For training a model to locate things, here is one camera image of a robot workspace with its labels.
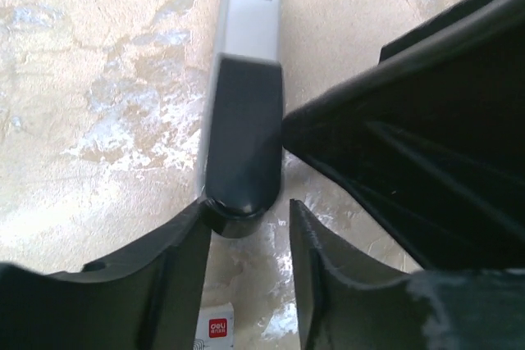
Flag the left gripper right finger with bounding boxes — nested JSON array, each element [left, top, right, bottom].
[[290, 200, 524, 349]]

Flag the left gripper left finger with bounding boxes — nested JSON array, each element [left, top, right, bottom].
[[1, 201, 211, 349]]

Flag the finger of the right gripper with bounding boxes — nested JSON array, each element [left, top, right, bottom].
[[282, 0, 524, 270]]

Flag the white staple box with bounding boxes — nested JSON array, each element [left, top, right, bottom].
[[193, 303, 235, 350]]

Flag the silver black stapler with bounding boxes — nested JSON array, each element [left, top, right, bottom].
[[198, 0, 285, 239]]

